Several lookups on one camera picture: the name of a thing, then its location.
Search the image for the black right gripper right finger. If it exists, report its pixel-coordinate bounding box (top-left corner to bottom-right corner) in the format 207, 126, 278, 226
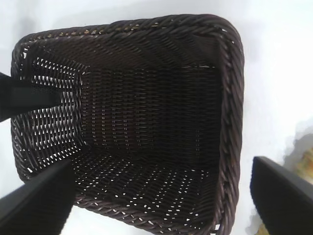
249, 156, 313, 235

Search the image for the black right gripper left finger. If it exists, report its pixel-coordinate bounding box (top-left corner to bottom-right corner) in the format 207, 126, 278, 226
0, 159, 75, 235

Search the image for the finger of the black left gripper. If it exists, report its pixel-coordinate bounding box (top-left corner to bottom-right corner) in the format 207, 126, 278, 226
0, 72, 62, 123

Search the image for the dark brown woven wicker basket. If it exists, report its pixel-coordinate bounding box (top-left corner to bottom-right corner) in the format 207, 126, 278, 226
11, 13, 245, 235

